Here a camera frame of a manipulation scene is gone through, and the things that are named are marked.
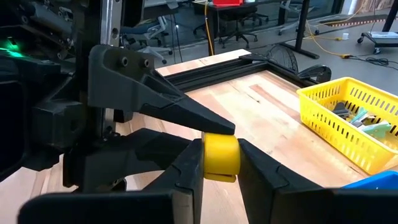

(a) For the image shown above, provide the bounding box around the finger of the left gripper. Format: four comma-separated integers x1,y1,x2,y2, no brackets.
88,44,236,136
63,128,193,193

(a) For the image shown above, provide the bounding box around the red box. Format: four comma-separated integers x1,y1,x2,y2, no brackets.
212,0,244,7

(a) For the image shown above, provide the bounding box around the yellow hanging cable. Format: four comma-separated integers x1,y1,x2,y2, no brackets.
203,0,216,57

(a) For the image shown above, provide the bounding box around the black floor cable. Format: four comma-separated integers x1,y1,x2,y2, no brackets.
347,53,398,71

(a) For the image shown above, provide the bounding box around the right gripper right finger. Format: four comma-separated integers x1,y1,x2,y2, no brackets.
237,138,398,224

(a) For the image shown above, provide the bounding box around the black office chair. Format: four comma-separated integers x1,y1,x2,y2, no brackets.
217,4,259,50

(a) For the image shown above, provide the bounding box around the black curved object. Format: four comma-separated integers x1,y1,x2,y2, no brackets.
297,64,333,84

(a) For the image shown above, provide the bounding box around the yellow mini stapler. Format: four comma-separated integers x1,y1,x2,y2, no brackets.
201,133,242,184

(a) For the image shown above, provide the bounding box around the grey office chair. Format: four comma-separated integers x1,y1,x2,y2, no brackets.
120,15,174,65

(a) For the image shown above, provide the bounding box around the teal staple remover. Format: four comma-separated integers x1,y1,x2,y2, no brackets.
361,121,393,140
350,106,370,125

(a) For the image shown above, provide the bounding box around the wheeled cart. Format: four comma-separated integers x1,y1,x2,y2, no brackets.
356,30,398,54

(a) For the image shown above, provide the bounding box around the black desk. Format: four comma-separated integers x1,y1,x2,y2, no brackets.
192,0,321,60

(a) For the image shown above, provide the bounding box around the yellow floor cable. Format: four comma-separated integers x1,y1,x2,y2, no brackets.
303,4,366,60

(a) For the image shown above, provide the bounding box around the blue plastic basket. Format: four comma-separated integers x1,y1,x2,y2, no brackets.
341,170,398,190

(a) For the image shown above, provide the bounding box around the yellow plastic basket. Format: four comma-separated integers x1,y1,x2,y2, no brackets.
296,77,398,176

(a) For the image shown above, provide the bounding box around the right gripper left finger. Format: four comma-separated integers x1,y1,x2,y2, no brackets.
17,139,205,224

